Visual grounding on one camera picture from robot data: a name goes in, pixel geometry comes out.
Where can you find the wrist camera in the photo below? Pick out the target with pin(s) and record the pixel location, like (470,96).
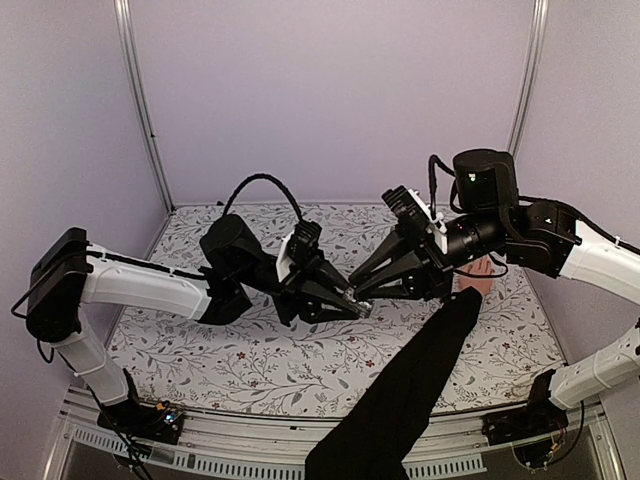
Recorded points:
(297,249)
(415,217)

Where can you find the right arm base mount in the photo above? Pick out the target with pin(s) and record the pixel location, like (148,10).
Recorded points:
(536,417)

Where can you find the person's bare hand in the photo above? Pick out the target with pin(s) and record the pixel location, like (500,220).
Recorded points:
(476,275)

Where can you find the left aluminium frame post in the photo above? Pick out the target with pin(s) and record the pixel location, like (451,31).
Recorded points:
(126,34)

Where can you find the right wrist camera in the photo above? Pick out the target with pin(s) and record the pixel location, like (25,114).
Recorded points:
(415,217)

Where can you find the aluminium frame post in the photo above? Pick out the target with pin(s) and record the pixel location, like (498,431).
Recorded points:
(126,34)
(532,63)

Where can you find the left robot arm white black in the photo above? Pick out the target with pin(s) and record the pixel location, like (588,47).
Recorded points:
(75,272)

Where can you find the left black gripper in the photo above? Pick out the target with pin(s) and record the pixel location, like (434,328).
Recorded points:
(289,300)

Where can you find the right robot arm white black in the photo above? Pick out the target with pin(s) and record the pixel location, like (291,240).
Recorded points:
(547,236)

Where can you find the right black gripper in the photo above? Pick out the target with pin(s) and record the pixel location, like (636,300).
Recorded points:
(430,276)

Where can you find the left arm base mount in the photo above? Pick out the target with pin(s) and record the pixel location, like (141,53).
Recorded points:
(162,422)

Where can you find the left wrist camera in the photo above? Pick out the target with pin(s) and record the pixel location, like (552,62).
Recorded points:
(297,249)

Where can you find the black sleeved forearm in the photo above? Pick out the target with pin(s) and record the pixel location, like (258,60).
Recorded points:
(372,441)

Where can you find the right aluminium frame post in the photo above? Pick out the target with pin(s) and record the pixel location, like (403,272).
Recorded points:
(532,63)

